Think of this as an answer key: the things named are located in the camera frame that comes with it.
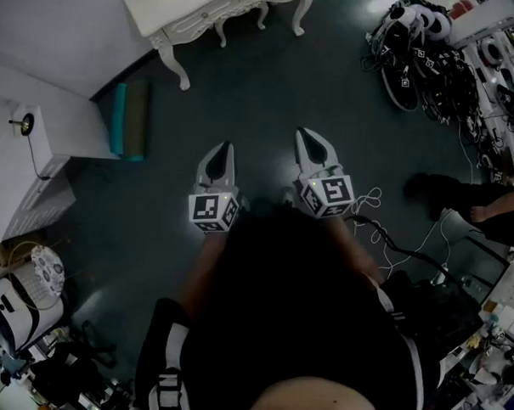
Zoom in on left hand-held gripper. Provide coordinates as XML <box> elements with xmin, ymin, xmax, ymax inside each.
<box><xmin>187</xmin><ymin>139</ymin><xmax>245</xmax><ymax>236</ymax></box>

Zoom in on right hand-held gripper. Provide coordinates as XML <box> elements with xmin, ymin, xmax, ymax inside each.
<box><xmin>291</xmin><ymin>126</ymin><xmax>359</xmax><ymax>221</ymax></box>

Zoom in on person's left forearm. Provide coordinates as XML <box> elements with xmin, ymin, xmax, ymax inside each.
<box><xmin>178</xmin><ymin>229</ymin><xmax>234</xmax><ymax>323</ymax></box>

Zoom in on person's right forearm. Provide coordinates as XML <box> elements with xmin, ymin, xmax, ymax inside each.
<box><xmin>332</xmin><ymin>215</ymin><xmax>387</xmax><ymax>287</ymax></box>

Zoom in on teal rolled mat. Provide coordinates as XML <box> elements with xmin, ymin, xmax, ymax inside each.
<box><xmin>109</xmin><ymin>81</ymin><xmax>129</xmax><ymax>158</ymax></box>

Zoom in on person's black striped shirt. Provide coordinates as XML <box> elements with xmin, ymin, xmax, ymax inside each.
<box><xmin>133</xmin><ymin>199</ymin><xmax>449</xmax><ymax>410</ymax></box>

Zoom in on white ornate table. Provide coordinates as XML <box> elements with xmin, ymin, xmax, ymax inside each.
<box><xmin>116</xmin><ymin>0</ymin><xmax>314</xmax><ymax>97</ymax></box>

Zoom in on white cabinet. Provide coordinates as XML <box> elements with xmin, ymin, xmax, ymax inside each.
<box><xmin>0</xmin><ymin>98</ymin><xmax>82</xmax><ymax>244</ymax></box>

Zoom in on black round desk lamp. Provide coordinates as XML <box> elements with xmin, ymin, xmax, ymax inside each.
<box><xmin>8</xmin><ymin>111</ymin><xmax>36</xmax><ymax>139</ymax></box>

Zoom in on black bag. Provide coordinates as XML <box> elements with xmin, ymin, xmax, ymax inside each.
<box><xmin>376</xmin><ymin>269</ymin><xmax>487</xmax><ymax>363</ymax></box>

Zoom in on patterned round cushion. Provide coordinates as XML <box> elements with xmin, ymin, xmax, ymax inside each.
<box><xmin>28</xmin><ymin>244</ymin><xmax>67</xmax><ymax>300</ymax></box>

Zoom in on dark flat monitor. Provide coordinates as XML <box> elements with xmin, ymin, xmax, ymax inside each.
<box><xmin>436</xmin><ymin>206</ymin><xmax>514</xmax><ymax>306</ymax></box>

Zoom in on white shelf rack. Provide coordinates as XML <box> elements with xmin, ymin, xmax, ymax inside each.
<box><xmin>451</xmin><ymin>11</ymin><xmax>514</xmax><ymax>188</ymax></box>

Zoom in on black office chair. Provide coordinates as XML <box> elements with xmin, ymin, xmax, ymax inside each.
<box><xmin>27</xmin><ymin>316</ymin><xmax>120</xmax><ymax>410</ymax></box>

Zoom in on white box device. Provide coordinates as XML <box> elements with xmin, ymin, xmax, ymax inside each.
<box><xmin>0</xmin><ymin>272</ymin><xmax>67</xmax><ymax>361</ymax></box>

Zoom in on cluttered white desk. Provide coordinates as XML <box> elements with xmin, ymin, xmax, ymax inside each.
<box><xmin>421</xmin><ymin>249</ymin><xmax>514</xmax><ymax>410</ymax></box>

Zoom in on thick black cable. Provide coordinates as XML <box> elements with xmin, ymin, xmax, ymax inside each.
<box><xmin>349</xmin><ymin>213</ymin><xmax>457</xmax><ymax>280</ymax></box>

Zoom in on pile of black devices and cables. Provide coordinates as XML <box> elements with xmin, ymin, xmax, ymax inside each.
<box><xmin>360</xmin><ymin>0</ymin><xmax>490</xmax><ymax>128</ymax></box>

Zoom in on thin white cable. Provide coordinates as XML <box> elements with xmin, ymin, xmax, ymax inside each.
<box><xmin>346</xmin><ymin>185</ymin><xmax>456</xmax><ymax>286</ymax></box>

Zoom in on black lamp cable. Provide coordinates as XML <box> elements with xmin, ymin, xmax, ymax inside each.
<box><xmin>25</xmin><ymin>133</ymin><xmax>54</xmax><ymax>181</ymax></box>

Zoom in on yellow cable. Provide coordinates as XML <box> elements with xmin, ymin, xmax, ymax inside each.
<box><xmin>4</xmin><ymin>239</ymin><xmax>67</xmax><ymax>312</ymax></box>

